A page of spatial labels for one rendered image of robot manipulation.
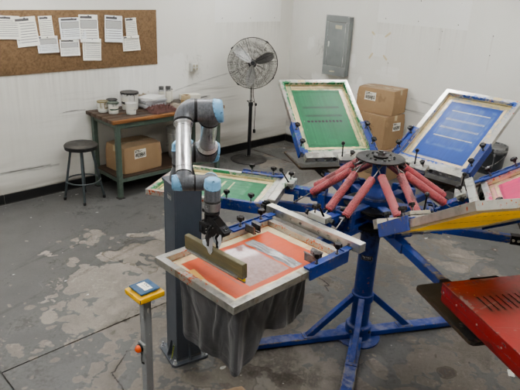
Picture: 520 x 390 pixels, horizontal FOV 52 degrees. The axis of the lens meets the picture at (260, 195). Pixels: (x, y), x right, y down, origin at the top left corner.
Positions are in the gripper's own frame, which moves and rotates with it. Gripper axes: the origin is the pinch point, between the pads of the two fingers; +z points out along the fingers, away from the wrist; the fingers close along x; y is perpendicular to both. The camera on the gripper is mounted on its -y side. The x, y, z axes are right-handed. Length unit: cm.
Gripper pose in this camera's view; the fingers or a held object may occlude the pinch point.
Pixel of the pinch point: (214, 251)
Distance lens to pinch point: 253.0
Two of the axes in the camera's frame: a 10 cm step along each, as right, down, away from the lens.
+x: -7.2, 2.3, -6.6
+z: -0.5, 9.3, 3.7
